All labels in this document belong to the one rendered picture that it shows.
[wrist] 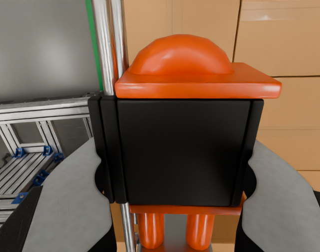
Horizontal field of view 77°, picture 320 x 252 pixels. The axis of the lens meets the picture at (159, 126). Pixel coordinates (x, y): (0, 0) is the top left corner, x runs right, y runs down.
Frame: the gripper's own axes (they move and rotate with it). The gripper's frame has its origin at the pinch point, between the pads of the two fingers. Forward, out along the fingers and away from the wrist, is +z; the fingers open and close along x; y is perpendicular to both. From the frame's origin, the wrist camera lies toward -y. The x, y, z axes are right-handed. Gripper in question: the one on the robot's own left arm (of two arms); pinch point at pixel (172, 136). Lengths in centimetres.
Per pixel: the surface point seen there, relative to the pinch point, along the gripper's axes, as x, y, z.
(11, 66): -97, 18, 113
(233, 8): 19, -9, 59
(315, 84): 50, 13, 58
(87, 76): -50, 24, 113
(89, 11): -43, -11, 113
